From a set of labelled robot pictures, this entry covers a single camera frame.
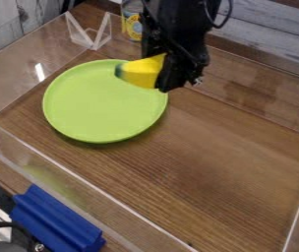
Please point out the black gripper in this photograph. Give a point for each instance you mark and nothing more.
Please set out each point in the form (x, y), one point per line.
(174, 29)

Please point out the yellow toy banana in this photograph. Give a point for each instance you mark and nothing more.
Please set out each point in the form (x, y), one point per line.
(142, 72)

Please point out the green round plate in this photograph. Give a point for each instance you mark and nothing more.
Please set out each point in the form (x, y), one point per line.
(92, 107)

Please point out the blue plastic block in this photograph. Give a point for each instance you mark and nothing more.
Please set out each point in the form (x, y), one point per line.
(54, 224)

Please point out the clear acrylic triangle bracket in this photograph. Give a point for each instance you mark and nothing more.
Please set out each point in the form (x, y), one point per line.
(90, 38)

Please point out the clear acrylic tray wall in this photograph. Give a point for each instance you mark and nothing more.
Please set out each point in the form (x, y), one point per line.
(114, 204)

